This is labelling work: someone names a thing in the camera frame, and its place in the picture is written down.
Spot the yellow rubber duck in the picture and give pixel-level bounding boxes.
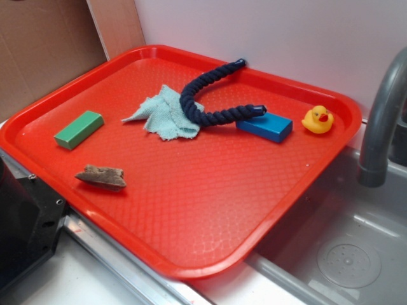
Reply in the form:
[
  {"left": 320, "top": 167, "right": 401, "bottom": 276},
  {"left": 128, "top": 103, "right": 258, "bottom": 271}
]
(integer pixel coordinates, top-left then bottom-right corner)
[{"left": 301, "top": 105, "right": 334, "bottom": 134}]

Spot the brown wood piece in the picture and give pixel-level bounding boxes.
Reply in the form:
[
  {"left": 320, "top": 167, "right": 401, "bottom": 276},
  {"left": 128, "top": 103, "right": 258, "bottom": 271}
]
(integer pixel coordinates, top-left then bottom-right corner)
[{"left": 75, "top": 164, "right": 127, "bottom": 192}]

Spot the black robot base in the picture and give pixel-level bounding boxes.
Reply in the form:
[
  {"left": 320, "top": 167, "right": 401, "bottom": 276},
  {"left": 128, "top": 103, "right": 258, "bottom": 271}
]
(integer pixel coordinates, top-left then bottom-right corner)
[{"left": 1, "top": 161, "right": 67, "bottom": 294}]

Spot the brown cardboard panel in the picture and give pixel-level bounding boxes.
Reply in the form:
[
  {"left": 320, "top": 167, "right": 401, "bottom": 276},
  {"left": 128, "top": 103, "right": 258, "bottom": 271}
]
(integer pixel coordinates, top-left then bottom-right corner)
[{"left": 1, "top": 1, "right": 145, "bottom": 121}]

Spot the red plastic tray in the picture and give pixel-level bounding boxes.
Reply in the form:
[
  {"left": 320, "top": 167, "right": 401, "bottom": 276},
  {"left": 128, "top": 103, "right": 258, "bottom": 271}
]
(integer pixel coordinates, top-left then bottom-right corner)
[{"left": 1, "top": 46, "right": 362, "bottom": 280}]

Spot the blue rectangular block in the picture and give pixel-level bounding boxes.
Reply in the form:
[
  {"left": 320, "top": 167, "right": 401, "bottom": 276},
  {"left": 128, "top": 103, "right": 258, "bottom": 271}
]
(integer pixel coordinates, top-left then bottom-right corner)
[{"left": 235, "top": 113, "right": 293, "bottom": 143}]

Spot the dark blue twisted rope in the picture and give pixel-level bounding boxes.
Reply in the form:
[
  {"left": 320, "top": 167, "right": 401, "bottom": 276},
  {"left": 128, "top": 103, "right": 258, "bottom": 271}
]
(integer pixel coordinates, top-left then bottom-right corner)
[{"left": 179, "top": 58, "right": 267, "bottom": 128}]

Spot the grey faucet spout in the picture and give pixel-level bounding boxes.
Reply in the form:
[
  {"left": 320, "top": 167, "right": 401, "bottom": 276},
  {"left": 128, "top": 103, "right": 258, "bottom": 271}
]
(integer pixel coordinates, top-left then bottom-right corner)
[{"left": 357, "top": 48, "right": 406, "bottom": 187}]

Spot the silver metal rail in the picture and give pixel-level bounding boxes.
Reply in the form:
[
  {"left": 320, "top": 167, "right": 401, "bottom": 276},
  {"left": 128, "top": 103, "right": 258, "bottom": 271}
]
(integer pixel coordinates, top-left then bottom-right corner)
[{"left": 0, "top": 149, "right": 204, "bottom": 305}]

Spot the green rectangular block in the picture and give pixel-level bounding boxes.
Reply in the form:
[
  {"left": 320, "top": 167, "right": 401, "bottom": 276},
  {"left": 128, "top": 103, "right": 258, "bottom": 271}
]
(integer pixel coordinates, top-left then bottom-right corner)
[{"left": 54, "top": 111, "right": 104, "bottom": 150}]

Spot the light teal cloth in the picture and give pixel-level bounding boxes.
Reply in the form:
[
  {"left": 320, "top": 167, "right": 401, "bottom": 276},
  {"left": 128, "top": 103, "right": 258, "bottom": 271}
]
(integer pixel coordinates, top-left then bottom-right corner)
[{"left": 121, "top": 85, "right": 201, "bottom": 141}]

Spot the grey plastic sink basin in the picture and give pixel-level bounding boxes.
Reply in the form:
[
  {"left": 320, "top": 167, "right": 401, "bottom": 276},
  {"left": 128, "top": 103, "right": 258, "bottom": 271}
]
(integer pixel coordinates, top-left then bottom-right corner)
[{"left": 247, "top": 148, "right": 406, "bottom": 304}]

